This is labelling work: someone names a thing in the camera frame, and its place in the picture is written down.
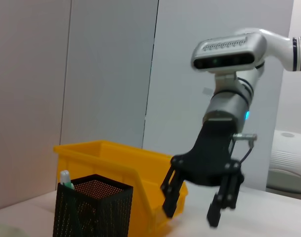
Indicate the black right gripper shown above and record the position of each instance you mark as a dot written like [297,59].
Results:
[212,160]

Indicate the green pen white tip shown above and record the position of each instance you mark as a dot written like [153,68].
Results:
[65,179]

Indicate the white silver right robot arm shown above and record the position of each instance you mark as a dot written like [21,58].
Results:
[229,106]

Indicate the black mesh pen holder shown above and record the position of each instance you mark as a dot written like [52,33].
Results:
[91,209]

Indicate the yellow plastic bin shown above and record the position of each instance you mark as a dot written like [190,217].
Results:
[120,163]

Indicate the white floor appliance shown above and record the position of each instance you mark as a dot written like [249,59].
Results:
[288,160]

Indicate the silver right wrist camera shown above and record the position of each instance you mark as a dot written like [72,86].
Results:
[229,51]

